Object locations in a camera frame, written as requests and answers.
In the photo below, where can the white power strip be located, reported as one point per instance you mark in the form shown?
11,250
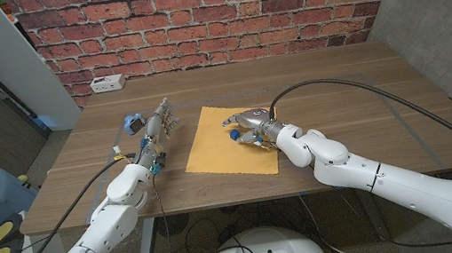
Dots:
107,83

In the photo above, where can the grey table leg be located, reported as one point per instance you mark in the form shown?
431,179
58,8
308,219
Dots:
377,222

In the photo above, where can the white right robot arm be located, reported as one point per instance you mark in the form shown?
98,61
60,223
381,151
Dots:
396,182

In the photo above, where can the yellow-green ball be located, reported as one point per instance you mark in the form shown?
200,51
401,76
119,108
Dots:
23,178

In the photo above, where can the black round fan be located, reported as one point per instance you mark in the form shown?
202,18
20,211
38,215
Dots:
172,225

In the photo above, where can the red brick print backdrop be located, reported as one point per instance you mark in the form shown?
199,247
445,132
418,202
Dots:
213,11

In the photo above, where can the light blue object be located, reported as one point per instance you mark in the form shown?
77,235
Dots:
40,123

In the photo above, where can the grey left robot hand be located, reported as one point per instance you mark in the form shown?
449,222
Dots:
157,125

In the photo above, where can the yellow felt sheet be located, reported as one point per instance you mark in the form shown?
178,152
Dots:
215,146

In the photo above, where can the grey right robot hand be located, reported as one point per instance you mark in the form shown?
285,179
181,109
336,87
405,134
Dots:
258,119

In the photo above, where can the white table leg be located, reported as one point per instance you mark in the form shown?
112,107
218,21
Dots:
146,250

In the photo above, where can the small blue gadget with screen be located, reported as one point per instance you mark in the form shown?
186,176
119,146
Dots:
134,125

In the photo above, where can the small blue block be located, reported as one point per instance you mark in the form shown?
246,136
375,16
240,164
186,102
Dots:
234,134

